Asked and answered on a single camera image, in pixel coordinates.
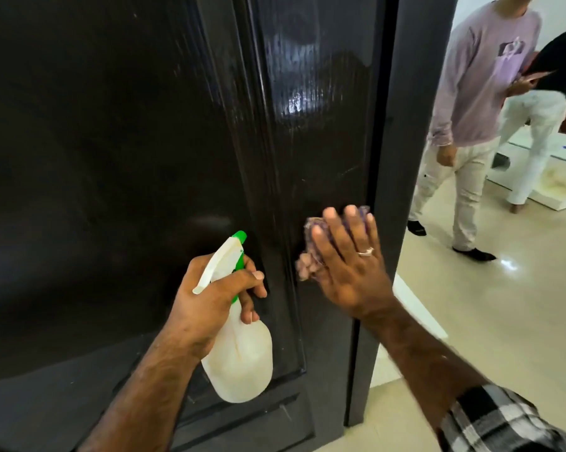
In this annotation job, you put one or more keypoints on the person's right thumb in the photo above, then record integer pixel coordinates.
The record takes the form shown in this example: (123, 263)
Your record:
(307, 267)

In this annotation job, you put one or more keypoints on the phone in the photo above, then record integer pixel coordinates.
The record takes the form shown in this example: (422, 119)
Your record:
(537, 77)

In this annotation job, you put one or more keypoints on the person's right little finger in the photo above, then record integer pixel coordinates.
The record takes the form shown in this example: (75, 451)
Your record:
(374, 237)

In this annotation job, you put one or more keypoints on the black white checked sleeve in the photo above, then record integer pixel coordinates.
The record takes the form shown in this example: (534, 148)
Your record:
(499, 423)

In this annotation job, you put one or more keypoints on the purple cleaning cloth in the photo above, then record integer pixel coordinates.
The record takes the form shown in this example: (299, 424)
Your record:
(308, 237)

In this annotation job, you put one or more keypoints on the dark brown wooden door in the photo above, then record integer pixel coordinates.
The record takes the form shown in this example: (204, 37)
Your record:
(99, 136)

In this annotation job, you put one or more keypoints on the white low platform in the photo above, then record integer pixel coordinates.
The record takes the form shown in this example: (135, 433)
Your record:
(565, 183)

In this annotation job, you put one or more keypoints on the white green spray bottle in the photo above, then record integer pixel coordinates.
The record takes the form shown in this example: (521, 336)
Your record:
(238, 362)

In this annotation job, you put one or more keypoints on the person's right hand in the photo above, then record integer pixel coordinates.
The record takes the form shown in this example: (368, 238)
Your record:
(353, 282)

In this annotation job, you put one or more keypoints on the person's right forearm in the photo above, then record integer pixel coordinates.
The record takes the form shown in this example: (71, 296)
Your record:
(419, 362)

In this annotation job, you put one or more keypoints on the person's right middle finger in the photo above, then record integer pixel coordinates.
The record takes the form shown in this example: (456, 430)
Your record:
(339, 232)

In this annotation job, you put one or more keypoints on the person's left forearm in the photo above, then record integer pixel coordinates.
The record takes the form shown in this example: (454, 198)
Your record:
(146, 400)

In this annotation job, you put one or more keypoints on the person's left thumb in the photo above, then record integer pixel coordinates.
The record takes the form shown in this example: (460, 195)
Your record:
(240, 283)

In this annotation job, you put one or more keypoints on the person's left hand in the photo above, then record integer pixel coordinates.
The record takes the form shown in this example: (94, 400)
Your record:
(193, 310)

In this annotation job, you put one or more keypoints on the black shoe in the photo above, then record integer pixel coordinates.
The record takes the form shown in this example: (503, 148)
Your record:
(476, 254)
(416, 228)

